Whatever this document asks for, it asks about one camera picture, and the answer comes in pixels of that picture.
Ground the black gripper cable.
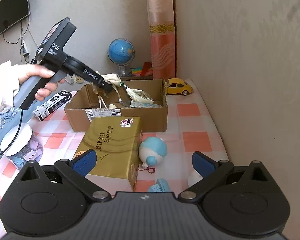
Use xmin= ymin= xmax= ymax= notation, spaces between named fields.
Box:
xmin=0 ymin=108 xmax=24 ymax=161

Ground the white tissue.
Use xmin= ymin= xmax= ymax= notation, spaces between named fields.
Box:
xmin=187 ymin=170 xmax=202 ymax=187

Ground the power strip on wall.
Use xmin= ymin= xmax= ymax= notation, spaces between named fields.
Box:
xmin=21 ymin=40 xmax=30 ymax=57

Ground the wall outlet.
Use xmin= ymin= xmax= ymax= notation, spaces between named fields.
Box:
xmin=65 ymin=75 xmax=85 ymax=85

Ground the open cardboard box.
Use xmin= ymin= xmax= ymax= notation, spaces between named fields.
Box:
xmin=64 ymin=79 xmax=168 ymax=133

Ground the black white pen box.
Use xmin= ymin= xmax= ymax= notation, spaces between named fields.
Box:
xmin=32 ymin=90 xmax=72 ymax=121

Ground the light blue face mask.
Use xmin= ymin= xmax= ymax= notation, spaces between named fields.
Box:
xmin=129 ymin=101 xmax=161 ymax=108

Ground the blue face mask stack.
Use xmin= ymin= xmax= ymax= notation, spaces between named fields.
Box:
xmin=147 ymin=178 xmax=171 ymax=193

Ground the blue white round plush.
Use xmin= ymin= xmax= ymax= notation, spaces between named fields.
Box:
xmin=139 ymin=137 xmax=167 ymax=168

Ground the clear jar white lid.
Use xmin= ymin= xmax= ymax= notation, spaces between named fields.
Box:
xmin=4 ymin=123 xmax=43 ymax=170

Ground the blue cushion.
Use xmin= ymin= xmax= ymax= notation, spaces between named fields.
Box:
xmin=0 ymin=101 xmax=41 ymax=152

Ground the pink orange curtain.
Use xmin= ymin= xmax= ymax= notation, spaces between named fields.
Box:
xmin=147 ymin=0 xmax=176 ymax=80

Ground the yellow toy car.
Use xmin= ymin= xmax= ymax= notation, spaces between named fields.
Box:
xmin=165 ymin=78 xmax=193 ymax=96

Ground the cream drawstring pouch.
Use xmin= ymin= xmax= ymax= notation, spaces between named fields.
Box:
xmin=92 ymin=74 xmax=154 ymax=109

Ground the blue desk globe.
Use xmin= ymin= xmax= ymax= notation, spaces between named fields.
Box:
xmin=107 ymin=38 xmax=135 ymax=76

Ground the rainbow pop toy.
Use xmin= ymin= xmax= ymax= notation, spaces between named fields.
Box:
xmin=131 ymin=62 xmax=153 ymax=77

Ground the gold tissue pack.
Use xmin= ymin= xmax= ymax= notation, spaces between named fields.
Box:
xmin=75 ymin=116 xmax=142 ymax=196

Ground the wall mounted television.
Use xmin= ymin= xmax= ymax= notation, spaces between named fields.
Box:
xmin=0 ymin=0 xmax=30 ymax=35

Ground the person left hand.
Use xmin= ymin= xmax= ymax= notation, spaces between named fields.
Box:
xmin=14 ymin=64 xmax=66 ymax=105

